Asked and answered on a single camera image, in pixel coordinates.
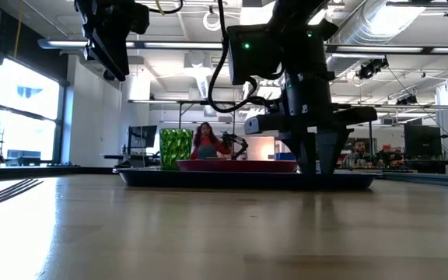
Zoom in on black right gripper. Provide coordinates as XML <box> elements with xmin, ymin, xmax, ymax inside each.
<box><xmin>243</xmin><ymin>72</ymin><xmax>379</xmax><ymax>174</ymax></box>

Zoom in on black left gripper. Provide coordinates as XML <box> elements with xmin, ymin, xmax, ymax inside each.
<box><xmin>74</xmin><ymin>0</ymin><xmax>151</xmax><ymax>82</ymax></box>

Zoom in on blue plastic tray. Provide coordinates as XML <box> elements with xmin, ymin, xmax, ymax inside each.
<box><xmin>115</xmin><ymin>167</ymin><xmax>379</xmax><ymax>191</ymax></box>

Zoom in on pink round plate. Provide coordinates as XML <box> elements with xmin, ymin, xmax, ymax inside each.
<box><xmin>176</xmin><ymin>159</ymin><xmax>299</xmax><ymax>173</ymax></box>

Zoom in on green textured cup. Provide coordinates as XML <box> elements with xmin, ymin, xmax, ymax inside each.
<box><xmin>159</xmin><ymin>128</ymin><xmax>194</xmax><ymax>171</ymax></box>

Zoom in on long ceiling light bar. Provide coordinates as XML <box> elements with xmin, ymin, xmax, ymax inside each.
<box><xmin>37</xmin><ymin>37</ymin><xmax>225</xmax><ymax>51</ymax></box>
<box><xmin>324</xmin><ymin>44</ymin><xmax>448</xmax><ymax>55</ymax></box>

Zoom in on person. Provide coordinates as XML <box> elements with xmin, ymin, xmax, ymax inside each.
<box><xmin>191</xmin><ymin>122</ymin><xmax>233</xmax><ymax>160</ymax></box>
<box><xmin>342</xmin><ymin>139</ymin><xmax>376</xmax><ymax>169</ymax></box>

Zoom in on large window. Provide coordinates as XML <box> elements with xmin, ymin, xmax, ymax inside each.
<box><xmin>0</xmin><ymin>58</ymin><xmax>64</xmax><ymax>164</ymax></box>

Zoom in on black computer monitor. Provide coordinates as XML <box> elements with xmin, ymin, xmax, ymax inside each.
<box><xmin>127</xmin><ymin>124</ymin><xmax>158</xmax><ymax>149</ymax></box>
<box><xmin>404</xmin><ymin>124</ymin><xmax>443</xmax><ymax>157</ymax></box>

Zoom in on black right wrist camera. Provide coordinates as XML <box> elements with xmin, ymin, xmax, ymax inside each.
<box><xmin>226</xmin><ymin>23</ymin><xmax>285</xmax><ymax>86</ymax></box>

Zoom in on black ceiling camera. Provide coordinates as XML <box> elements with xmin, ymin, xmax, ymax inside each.
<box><xmin>355</xmin><ymin>57</ymin><xmax>390</xmax><ymax>81</ymax></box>

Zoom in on silver ventilation duct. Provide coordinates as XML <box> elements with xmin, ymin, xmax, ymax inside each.
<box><xmin>327</xmin><ymin>0</ymin><xmax>427</xmax><ymax>71</ymax></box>

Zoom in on black aluminium table frame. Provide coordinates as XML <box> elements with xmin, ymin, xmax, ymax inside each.
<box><xmin>0</xmin><ymin>165</ymin><xmax>448</xmax><ymax>191</ymax></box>

